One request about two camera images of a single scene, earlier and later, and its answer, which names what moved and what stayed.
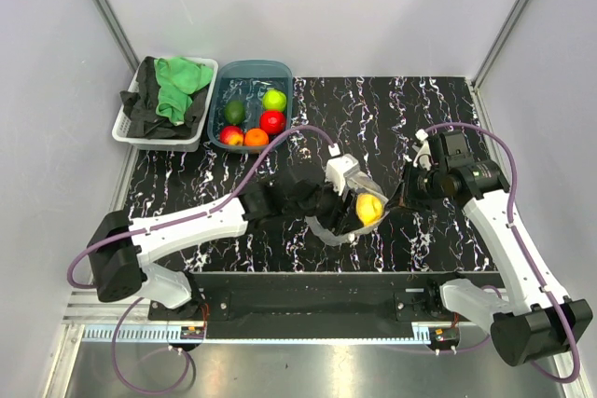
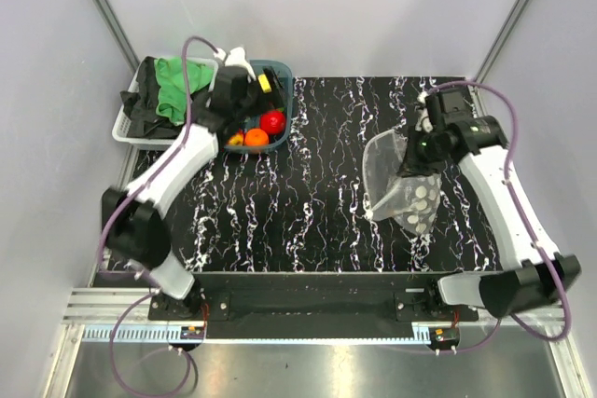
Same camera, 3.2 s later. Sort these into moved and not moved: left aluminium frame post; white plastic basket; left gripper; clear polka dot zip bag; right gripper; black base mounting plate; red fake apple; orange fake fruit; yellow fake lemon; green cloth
Moved: left gripper; yellow fake lemon; clear polka dot zip bag; right gripper
Not moved: left aluminium frame post; green cloth; black base mounting plate; red fake apple; white plastic basket; orange fake fruit
